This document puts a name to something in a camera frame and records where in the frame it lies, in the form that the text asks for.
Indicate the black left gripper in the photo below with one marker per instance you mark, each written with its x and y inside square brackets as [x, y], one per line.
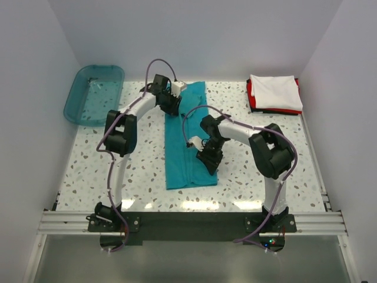
[174, 109]

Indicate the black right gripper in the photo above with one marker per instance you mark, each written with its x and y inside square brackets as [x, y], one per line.
[211, 162]

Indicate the teal t shirt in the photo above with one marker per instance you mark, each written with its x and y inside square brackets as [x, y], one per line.
[183, 168]

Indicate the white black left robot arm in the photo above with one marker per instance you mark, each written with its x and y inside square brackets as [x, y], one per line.
[120, 140]

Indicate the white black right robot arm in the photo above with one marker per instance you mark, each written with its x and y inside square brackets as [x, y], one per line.
[274, 156]

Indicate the teal translucent plastic bin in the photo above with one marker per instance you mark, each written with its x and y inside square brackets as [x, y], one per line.
[95, 91]

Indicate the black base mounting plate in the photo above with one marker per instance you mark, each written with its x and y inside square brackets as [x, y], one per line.
[274, 241]

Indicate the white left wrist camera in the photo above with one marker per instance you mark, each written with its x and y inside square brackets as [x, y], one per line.
[177, 87]

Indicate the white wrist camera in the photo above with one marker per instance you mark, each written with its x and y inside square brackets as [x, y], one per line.
[177, 87]
[196, 142]

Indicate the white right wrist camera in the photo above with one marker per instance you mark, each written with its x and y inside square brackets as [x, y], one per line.
[196, 142]

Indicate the aluminium extrusion rail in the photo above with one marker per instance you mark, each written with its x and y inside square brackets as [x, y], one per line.
[240, 223]

